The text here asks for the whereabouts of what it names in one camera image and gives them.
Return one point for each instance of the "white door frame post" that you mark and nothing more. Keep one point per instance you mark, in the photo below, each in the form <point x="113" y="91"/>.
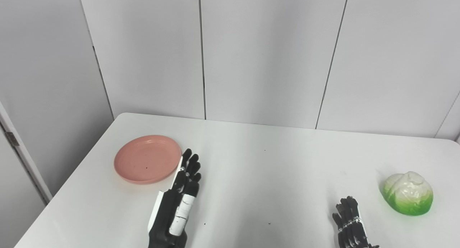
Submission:
<point x="28" y="161"/>

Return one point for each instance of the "pink round plate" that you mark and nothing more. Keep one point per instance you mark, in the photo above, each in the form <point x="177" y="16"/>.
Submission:
<point x="147" y="160"/>

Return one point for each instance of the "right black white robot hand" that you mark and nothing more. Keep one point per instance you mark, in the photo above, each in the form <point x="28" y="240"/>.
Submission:
<point x="350" y="226"/>

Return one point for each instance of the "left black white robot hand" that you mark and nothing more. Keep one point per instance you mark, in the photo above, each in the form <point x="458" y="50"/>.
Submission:
<point x="167" y="215"/>

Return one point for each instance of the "green white toy cabbage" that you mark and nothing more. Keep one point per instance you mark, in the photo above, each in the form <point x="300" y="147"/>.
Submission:
<point x="408" y="194"/>

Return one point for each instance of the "metal door hinge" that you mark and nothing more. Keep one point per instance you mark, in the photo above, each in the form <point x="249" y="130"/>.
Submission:
<point x="12" y="138"/>

